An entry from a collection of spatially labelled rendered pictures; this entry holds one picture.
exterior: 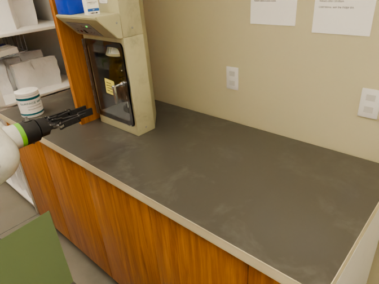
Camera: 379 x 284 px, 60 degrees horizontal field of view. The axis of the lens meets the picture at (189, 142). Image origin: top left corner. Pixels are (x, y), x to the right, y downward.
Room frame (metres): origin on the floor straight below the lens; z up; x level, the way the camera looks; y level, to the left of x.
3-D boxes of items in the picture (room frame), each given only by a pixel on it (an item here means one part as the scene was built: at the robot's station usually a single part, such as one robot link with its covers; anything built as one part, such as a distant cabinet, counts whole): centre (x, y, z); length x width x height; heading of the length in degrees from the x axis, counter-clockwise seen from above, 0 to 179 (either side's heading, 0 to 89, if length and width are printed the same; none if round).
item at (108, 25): (1.51, 0.40, 1.46); 0.32 x 0.11 x 0.10; 46
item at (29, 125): (1.14, 0.61, 1.15); 0.09 x 0.06 x 0.12; 46
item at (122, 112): (1.54, 0.37, 1.19); 0.30 x 0.01 x 0.40; 46
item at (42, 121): (1.19, 0.56, 1.14); 0.09 x 0.08 x 0.07; 136
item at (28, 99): (1.84, 0.93, 1.02); 0.13 x 0.13 x 0.15
